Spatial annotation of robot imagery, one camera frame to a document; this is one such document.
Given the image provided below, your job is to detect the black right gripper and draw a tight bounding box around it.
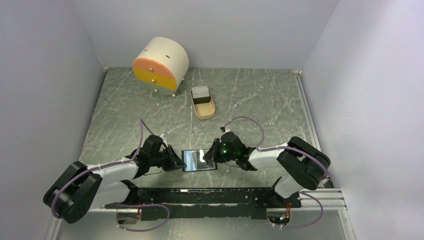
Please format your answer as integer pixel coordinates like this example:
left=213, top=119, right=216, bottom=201
left=202, top=138, right=238, bottom=164

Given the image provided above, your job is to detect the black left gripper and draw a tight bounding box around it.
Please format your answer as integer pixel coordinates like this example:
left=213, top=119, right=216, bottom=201
left=149, top=144, right=187, bottom=172

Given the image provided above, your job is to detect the credit card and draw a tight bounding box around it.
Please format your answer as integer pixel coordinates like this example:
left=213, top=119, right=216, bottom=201
left=197, top=149, right=215, bottom=169

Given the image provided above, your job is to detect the black leather card holder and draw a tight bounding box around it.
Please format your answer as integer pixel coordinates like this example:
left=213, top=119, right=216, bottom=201
left=181, top=149, right=218, bottom=173

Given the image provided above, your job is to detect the beige oval plastic tray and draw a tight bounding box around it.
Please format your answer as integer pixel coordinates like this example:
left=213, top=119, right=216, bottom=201
left=190, top=85, right=216, bottom=120

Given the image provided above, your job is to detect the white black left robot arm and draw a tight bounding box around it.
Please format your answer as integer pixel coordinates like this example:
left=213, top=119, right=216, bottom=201
left=42, top=134, right=186, bottom=224

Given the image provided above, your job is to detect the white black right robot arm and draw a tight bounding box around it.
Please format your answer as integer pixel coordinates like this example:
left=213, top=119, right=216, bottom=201
left=202, top=131, right=331, bottom=207

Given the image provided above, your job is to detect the stack of credit cards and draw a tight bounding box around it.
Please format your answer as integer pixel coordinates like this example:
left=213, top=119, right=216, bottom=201
left=191, top=85, right=211, bottom=105

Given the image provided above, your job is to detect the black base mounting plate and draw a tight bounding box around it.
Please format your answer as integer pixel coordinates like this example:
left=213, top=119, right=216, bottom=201
left=104, top=187, right=302, bottom=221

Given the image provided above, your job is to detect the cream mini drawer cabinet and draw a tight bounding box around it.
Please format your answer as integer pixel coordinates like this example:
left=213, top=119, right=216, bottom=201
left=132, top=37, right=189, bottom=96

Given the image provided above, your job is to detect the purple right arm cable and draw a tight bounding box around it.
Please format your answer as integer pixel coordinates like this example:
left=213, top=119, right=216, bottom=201
left=220, top=115, right=330, bottom=230

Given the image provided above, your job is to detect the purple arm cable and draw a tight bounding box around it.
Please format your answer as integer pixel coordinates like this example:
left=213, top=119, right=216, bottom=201
left=49, top=117, right=171, bottom=233
left=220, top=115, right=330, bottom=230

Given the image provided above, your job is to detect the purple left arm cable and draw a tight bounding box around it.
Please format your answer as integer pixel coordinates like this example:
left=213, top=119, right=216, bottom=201
left=49, top=117, right=171, bottom=233

